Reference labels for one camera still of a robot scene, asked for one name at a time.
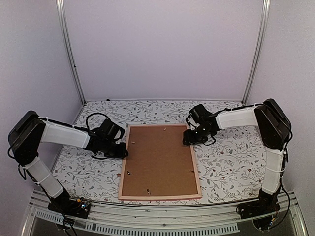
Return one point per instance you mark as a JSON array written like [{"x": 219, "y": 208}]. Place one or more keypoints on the pink wooden picture frame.
[{"x": 197, "y": 179}]

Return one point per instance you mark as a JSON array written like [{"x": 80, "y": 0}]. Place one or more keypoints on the brown backing board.
[{"x": 157, "y": 159}]

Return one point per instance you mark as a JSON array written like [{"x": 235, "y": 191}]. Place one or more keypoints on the left aluminium post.
[{"x": 69, "y": 51}]

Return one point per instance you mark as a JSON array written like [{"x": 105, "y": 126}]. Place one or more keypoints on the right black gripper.
[{"x": 189, "y": 138}]

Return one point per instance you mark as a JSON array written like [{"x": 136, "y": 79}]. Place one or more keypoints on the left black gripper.
[{"x": 121, "y": 154}]

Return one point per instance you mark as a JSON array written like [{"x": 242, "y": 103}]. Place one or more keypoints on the floral table mat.
[{"x": 230, "y": 170}]

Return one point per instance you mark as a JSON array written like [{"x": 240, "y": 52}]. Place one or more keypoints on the front aluminium rail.
[{"x": 123, "y": 220}]

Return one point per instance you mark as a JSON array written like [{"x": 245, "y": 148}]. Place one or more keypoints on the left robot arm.
[{"x": 32, "y": 132}]

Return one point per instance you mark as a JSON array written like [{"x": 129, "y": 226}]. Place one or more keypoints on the aluminium post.
[
  {"x": 258, "y": 48},
  {"x": 69, "y": 51}
]

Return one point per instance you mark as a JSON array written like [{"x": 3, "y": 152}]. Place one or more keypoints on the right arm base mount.
[{"x": 267, "y": 213}]

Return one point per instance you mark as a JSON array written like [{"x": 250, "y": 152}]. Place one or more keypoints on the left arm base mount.
[{"x": 78, "y": 208}]

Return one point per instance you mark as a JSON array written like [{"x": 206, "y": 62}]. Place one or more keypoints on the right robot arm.
[{"x": 275, "y": 133}]

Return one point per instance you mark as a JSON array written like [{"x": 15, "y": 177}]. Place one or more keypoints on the right aluminium post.
[{"x": 258, "y": 48}]

